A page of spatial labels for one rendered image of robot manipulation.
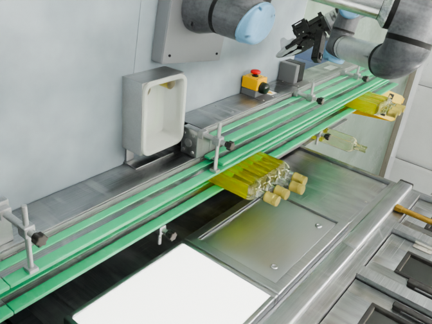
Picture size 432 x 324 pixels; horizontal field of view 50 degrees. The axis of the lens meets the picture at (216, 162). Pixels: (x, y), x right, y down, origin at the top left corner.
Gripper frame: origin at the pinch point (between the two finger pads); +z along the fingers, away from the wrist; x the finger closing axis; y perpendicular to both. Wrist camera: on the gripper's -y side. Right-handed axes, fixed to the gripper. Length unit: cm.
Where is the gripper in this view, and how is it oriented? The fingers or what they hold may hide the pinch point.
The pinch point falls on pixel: (279, 56)
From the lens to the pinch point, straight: 177.8
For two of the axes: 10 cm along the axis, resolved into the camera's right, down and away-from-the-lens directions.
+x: -4.8, -1.6, -8.6
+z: -8.3, 4.0, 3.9
